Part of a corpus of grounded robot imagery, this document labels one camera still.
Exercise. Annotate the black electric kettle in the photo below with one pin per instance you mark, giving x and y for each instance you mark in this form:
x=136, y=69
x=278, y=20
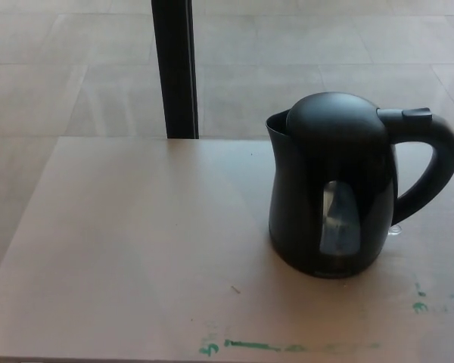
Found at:
x=299, y=211

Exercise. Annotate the black vertical post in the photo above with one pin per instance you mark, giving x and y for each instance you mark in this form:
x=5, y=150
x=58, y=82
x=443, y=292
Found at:
x=176, y=68

